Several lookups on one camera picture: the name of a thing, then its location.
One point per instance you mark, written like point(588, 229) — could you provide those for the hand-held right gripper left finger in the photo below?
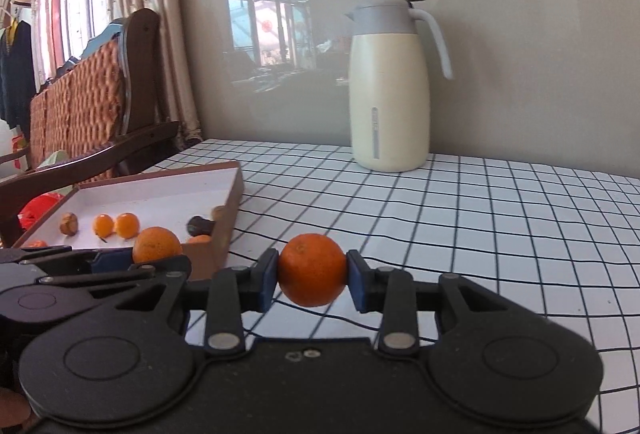
point(267, 281)

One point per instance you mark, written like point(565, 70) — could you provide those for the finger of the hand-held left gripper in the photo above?
point(112, 260)
point(150, 274)

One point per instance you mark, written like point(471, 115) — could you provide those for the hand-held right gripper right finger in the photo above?
point(360, 281)

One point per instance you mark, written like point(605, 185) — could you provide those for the round orange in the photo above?
point(156, 245)
point(35, 244)
point(312, 271)

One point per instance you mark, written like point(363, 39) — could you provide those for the small yellow-orange kumquat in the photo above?
point(126, 225)
point(103, 225)

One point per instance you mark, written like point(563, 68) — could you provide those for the brown yellow-topped chunk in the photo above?
point(69, 224)

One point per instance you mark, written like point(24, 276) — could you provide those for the orange-brown ribbed chunk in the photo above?
point(200, 239)

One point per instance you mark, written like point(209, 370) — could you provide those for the dark wrinkled fruit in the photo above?
point(199, 226)

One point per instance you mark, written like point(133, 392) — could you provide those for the brown cardboard box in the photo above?
point(150, 194)

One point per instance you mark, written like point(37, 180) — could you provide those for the tan longan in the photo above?
point(218, 213)

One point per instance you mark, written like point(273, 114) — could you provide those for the person's left hand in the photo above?
point(10, 406)

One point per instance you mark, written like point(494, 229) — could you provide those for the red bag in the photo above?
point(42, 209)

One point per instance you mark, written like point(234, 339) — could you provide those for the white checked tablecloth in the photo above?
point(450, 224)

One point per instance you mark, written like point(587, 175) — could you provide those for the light green object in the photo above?
point(55, 159)

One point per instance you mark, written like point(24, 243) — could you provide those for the wooden sofa with orange cushion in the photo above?
point(85, 103)

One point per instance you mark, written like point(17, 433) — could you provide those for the cream thermos jug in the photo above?
point(387, 113)

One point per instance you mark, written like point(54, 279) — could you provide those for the dark hanging clothes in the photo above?
point(17, 78)

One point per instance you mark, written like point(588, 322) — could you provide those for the blue cloth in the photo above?
point(105, 36)

